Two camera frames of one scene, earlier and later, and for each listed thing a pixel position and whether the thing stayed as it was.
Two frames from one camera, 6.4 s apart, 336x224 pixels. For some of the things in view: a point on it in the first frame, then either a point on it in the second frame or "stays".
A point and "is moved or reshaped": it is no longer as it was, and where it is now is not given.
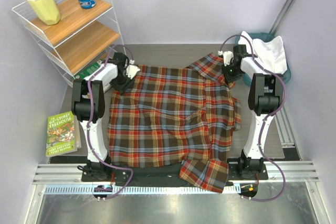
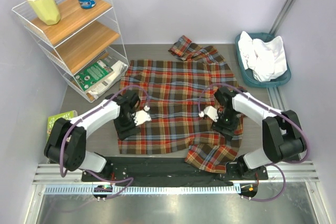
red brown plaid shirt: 177,117 is moved or reshaped
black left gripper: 121,89 to 123,132
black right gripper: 228,78 to 219,127
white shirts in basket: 270,55 stays
